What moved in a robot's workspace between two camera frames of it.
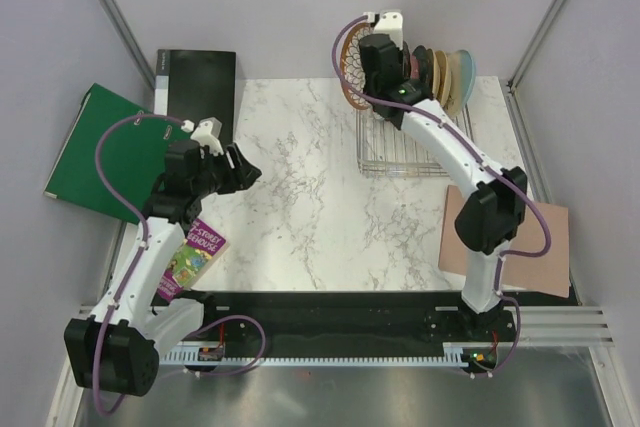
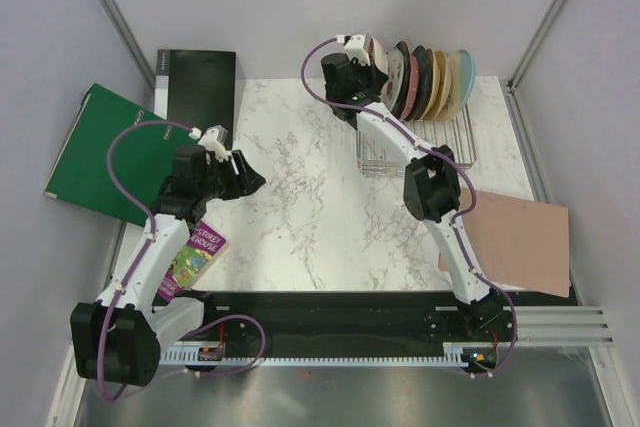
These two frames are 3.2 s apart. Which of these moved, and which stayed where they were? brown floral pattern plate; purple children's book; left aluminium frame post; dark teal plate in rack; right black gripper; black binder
Moved: brown floral pattern plate; right black gripper
Stayed: black binder; purple children's book; left aluminium frame post; dark teal plate in rack
